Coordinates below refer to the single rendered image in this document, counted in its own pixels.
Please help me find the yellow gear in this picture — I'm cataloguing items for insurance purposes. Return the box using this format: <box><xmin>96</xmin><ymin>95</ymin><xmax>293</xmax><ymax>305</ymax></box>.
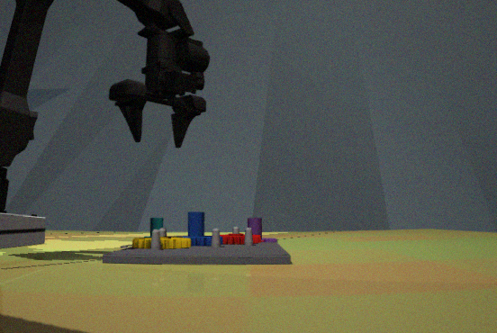
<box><xmin>132</xmin><ymin>236</ymin><xmax>192</xmax><ymax>249</ymax></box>

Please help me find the blue gear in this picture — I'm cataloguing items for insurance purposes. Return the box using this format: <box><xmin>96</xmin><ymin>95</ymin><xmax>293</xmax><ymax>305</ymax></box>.
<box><xmin>183</xmin><ymin>211</ymin><xmax>212</xmax><ymax>247</ymax></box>

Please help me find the dark teal gear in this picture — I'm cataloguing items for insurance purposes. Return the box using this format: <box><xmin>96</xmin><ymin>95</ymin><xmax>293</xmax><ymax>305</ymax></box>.
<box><xmin>144</xmin><ymin>218</ymin><xmax>163</xmax><ymax>238</ymax></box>

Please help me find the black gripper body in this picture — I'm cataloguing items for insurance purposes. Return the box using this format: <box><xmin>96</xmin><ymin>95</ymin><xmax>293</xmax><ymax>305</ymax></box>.
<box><xmin>109</xmin><ymin>58</ymin><xmax>206</xmax><ymax>113</ymax></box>

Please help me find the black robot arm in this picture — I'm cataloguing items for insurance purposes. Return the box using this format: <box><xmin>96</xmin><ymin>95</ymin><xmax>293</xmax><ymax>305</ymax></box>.
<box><xmin>0</xmin><ymin>0</ymin><xmax>210</xmax><ymax>213</ymax></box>

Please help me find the purple gear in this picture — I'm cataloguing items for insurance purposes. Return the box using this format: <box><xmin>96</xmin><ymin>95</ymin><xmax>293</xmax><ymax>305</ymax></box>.
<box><xmin>248</xmin><ymin>218</ymin><xmax>278</xmax><ymax>243</ymax></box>

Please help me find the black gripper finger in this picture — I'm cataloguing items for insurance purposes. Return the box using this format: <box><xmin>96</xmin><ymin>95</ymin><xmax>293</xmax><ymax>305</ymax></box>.
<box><xmin>114</xmin><ymin>97</ymin><xmax>147</xmax><ymax>142</ymax></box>
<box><xmin>171</xmin><ymin>110</ymin><xmax>201</xmax><ymax>148</ymax></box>

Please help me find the red gear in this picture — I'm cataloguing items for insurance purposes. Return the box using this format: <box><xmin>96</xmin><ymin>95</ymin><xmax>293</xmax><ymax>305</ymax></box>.
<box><xmin>220</xmin><ymin>233</ymin><xmax>261</xmax><ymax>245</ymax></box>

